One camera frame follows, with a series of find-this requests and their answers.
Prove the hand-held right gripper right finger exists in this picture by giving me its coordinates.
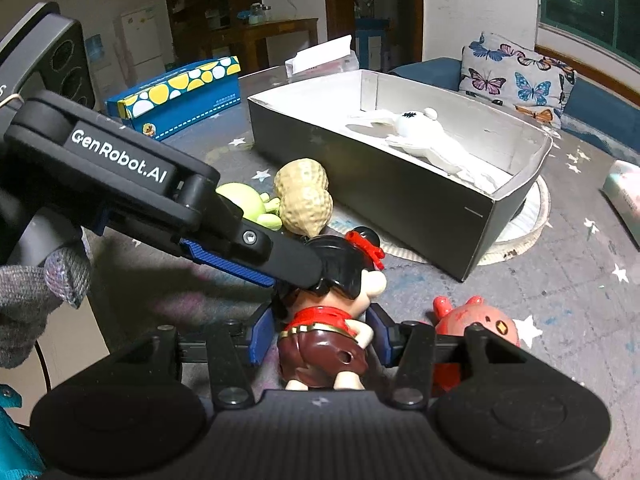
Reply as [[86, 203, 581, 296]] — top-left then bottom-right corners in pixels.
[[367, 309, 517, 409]]

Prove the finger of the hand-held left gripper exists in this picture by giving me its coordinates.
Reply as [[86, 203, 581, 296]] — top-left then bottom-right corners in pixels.
[[179, 239, 279, 289], [195, 186, 326, 291]]

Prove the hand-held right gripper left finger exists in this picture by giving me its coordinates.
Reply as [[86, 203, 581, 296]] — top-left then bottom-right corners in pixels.
[[135, 305, 279, 409]]

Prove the green round toy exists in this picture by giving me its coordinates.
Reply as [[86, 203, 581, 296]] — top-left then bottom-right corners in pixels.
[[216, 182, 283, 232]]

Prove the peanut toy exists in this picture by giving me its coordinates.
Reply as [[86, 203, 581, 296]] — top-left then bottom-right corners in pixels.
[[273, 158, 334, 237]]

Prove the red pig toy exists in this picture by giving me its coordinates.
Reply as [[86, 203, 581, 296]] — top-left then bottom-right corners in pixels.
[[431, 296, 521, 401]]

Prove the grey cardboard box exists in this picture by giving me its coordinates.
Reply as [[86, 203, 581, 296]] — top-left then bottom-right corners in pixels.
[[248, 70, 555, 282]]

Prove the person's left hand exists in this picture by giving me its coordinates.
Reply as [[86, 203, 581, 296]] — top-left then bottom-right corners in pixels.
[[0, 240, 94, 372]]

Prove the blue spotted tissue box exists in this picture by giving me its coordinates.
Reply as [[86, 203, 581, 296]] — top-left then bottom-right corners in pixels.
[[105, 56, 242, 142]]

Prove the water dispenser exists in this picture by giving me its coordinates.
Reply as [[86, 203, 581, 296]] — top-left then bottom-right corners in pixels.
[[84, 34, 115, 106]]

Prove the white refrigerator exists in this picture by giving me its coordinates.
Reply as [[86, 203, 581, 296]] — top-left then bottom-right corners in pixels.
[[119, 2, 168, 101]]

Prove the dark wooden cabinet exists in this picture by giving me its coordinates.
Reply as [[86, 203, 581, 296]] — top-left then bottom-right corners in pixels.
[[162, 0, 261, 68]]

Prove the round woven mat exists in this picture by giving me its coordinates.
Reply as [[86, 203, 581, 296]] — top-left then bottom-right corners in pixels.
[[380, 177, 551, 267]]

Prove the white plush toy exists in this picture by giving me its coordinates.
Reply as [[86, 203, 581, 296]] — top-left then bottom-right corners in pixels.
[[347, 107, 513, 193]]

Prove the white paper box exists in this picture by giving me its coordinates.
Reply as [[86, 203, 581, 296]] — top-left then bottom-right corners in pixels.
[[285, 36, 360, 78]]

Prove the wooden side table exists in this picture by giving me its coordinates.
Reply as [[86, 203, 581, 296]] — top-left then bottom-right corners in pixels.
[[200, 17, 320, 73]]

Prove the blue stool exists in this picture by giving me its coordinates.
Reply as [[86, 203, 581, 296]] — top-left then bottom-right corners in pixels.
[[356, 19, 391, 72]]

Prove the teal toy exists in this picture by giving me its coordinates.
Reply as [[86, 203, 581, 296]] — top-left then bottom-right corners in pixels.
[[0, 385, 46, 476]]

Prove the butterfly print pillow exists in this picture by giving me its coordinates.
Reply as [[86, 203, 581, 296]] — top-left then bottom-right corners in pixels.
[[459, 32, 577, 131]]

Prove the soft tissue packet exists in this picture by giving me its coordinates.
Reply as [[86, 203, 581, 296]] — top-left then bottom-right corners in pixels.
[[601, 160, 640, 248]]

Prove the blue sofa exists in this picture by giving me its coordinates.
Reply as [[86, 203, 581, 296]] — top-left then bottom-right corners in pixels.
[[389, 45, 640, 156]]

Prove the green framed window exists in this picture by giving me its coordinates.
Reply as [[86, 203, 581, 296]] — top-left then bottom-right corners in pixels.
[[540, 0, 640, 68]]

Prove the wooden door frame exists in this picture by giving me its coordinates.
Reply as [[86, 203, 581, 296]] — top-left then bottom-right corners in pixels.
[[322, 0, 426, 71]]

